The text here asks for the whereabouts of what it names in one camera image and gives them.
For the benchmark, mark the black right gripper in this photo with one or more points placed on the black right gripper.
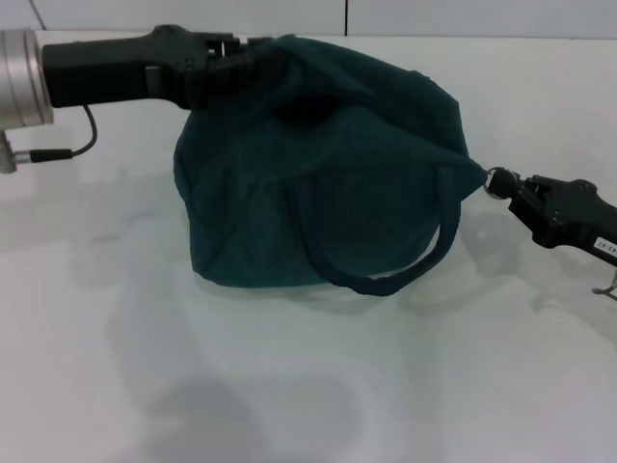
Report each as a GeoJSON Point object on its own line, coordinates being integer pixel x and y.
{"type": "Point", "coordinates": [573, 217]}

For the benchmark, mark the dark teal fabric bag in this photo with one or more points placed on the dark teal fabric bag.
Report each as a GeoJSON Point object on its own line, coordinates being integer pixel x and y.
{"type": "Point", "coordinates": [328, 183]}

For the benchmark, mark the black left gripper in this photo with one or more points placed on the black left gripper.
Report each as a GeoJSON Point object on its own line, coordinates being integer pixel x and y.
{"type": "Point", "coordinates": [125, 72]}

